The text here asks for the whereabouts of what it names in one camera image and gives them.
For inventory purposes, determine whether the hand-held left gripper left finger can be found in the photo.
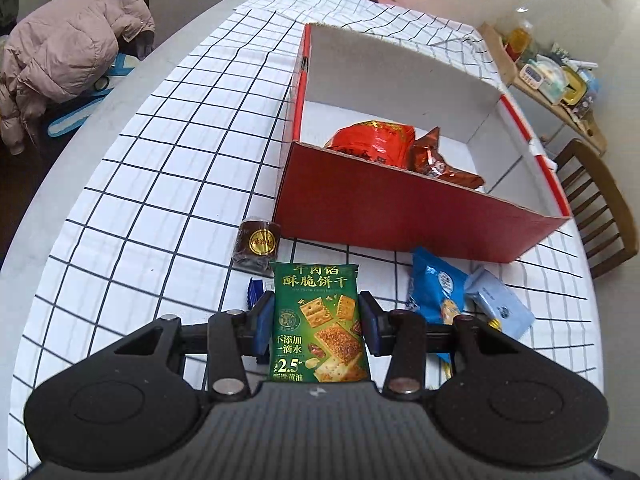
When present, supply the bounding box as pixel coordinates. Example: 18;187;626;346
114;290;276;403

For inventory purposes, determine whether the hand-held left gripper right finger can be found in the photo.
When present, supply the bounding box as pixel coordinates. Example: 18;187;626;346
358;290;522;403

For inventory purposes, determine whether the small dark blue packet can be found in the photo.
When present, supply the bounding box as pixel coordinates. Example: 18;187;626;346
246;277;274;312

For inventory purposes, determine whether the green cracker packet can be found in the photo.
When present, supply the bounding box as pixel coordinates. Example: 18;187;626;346
268;261;372;385

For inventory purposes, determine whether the blue cookie packet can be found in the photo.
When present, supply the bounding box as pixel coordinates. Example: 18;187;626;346
406;246;472;378

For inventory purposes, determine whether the round brown cake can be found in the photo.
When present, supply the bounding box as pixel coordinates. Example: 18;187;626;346
231;217;282;265

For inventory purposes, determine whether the red cardboard box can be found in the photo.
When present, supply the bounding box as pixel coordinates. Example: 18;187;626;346
272;22;572;264

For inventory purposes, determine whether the light blue snack packet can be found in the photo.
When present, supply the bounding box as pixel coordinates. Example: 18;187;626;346
464;266;536;338

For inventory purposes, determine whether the white black-grid tablecloth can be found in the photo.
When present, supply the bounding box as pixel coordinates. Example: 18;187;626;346
10;0;601;467

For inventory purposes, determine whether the brown-orange snack packet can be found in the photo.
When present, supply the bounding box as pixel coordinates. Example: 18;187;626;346
406;127;486;191

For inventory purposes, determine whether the orange-red snack packet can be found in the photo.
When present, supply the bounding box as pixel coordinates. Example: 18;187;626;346
324;120;417;168

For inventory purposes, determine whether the wooden chair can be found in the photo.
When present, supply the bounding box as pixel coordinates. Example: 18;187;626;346
552;139;640;279

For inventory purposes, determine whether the light blue white object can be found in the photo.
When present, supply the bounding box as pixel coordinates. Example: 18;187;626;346
47;52;138;139

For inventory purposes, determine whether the white digital timer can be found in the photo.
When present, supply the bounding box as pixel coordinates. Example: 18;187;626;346
520;60;547;87

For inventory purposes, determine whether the wooden shelf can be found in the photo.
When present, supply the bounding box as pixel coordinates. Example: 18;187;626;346
479;22;609;157

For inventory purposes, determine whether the light green lidded container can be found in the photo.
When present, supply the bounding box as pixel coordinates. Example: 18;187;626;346
542;55;571;104

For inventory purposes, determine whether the yellow lidded container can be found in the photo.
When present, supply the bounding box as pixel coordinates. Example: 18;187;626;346
562;66;597;107

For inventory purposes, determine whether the yellow bottle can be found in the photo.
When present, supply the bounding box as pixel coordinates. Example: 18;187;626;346
507;7;534;57

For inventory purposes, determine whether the pink puffer jacket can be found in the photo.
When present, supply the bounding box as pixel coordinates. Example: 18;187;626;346
0;0;156;156

